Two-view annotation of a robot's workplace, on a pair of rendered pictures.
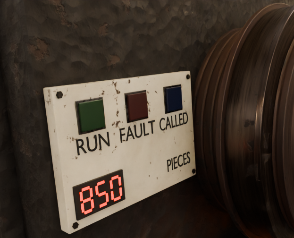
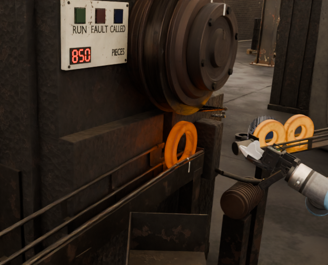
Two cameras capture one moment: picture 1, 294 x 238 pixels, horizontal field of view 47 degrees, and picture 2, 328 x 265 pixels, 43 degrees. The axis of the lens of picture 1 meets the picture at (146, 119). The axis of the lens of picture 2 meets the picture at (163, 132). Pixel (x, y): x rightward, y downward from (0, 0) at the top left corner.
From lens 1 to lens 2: 0.75 m
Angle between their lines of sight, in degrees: 15
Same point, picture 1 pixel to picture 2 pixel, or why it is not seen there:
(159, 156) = (108, 46)
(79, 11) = not seen: outside the picture
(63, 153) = (67, 31)
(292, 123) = (177, 36)
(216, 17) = not seen: outside the picture
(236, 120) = (150, 31)
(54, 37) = not seen: outside the picture
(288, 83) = (176, 14)
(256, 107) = (159, 24)
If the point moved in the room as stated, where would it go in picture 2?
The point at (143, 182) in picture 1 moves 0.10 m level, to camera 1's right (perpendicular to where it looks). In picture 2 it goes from (99, 57) to (133, 58)
